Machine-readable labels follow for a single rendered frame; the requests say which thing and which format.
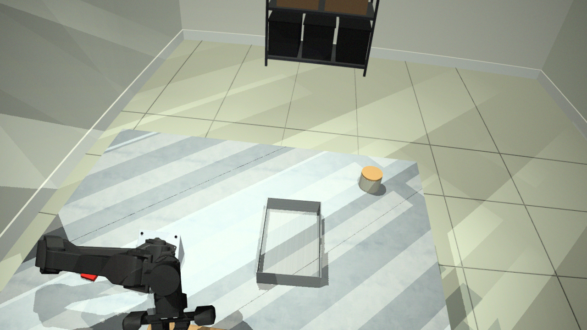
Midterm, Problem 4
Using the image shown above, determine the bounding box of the grey cylindrical canister with wooden lid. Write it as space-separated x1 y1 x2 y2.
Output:
359 166 383 193

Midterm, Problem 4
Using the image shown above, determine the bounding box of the light wooden board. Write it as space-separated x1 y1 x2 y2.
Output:
147 322 224 330

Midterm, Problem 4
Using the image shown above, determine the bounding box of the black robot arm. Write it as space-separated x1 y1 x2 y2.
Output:
35 235 181 296

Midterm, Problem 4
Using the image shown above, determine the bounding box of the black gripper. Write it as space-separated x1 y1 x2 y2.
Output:
122 284 216 330

